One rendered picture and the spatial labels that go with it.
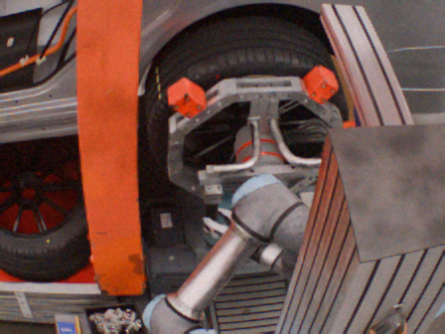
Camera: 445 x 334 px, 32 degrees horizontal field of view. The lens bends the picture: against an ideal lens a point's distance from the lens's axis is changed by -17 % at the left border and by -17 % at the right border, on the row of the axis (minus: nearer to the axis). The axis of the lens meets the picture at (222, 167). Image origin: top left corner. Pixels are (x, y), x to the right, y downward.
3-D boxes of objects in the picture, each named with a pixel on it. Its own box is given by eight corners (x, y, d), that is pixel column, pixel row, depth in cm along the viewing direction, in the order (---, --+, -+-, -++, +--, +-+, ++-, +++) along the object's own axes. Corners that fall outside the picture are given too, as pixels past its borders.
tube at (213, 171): (257, 122, 274) (260, 98, 266) (269, 174, 262) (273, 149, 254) (199, 126, 272) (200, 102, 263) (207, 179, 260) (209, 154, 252)
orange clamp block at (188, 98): (204, 88, 269) (184, 76, 264) (208, 107, 265) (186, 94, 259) (187, 100, 273) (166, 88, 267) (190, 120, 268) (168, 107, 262)
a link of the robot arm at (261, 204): (167, 355, 220) (296, 202, 210) (130, 320, 226) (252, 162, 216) (188, 353, 230) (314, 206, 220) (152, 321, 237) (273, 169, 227)
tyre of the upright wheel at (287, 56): (293, 152, 338) (358, 36, 292) (305, 203, 324) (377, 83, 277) (120, 130, 315) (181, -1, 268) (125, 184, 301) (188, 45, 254)
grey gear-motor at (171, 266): (183, 229, 358) (185, 173, 330) (198, 314, 332) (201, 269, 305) (138, 231, 355) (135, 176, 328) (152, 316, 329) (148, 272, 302)
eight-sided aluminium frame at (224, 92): (324, 182, 313) (345, 76, 270) (328, 197, 308) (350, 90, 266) (166, 195, 305) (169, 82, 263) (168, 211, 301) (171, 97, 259)
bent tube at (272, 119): (320, 119, 277) (324, 96, 268) (333, 168, 265) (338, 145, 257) (265, 122, 274) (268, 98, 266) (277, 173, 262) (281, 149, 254)
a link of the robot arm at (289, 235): (334, 226, 207) (351, 273, 250) (303, 198, 211) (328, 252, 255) (300, 261, 206) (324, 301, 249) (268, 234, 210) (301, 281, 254)
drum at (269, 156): (274, 148, 294) (278, 118, 283) (286, 202, 281) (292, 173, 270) (230, 151, 292) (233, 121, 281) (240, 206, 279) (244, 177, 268)
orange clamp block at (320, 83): (316, 87, 275) (333, 72, 270) (322, 105, 270) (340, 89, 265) (300, 79, 271) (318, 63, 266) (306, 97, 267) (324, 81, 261)
